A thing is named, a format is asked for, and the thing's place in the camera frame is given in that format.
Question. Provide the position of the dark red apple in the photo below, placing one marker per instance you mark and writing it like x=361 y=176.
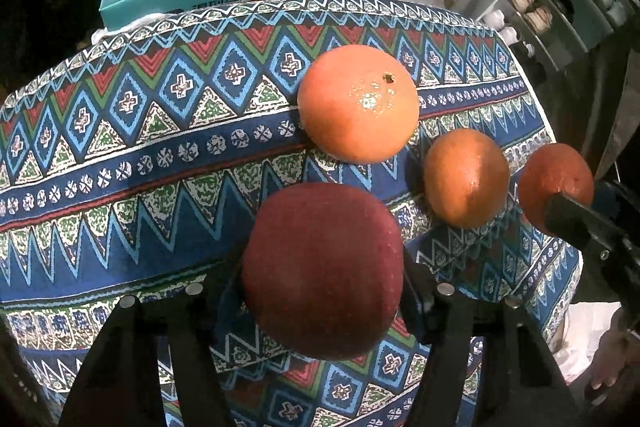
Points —
x=322 y=270

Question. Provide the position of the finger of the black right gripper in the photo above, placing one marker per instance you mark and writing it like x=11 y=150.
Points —
x=582 y=227

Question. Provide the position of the patterned blue tablecloth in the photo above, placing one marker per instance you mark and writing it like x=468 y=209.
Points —
x=134 y=166

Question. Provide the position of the medium orange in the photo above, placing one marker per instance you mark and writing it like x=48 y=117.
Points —
x=466 y=178

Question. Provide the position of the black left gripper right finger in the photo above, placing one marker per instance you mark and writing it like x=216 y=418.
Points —
x=520 y=383

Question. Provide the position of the person's right hand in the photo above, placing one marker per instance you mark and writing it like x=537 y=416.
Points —
x=614 y=372

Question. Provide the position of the small orange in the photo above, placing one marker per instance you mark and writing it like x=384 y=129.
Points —
x=553 y=168

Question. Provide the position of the metal shoe rack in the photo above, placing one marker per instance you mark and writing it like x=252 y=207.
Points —
x=554 y=33

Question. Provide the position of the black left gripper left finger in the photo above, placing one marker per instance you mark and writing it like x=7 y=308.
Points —
x=118 y=382

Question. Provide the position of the large orange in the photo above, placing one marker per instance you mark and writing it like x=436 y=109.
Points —
x=358 y=104

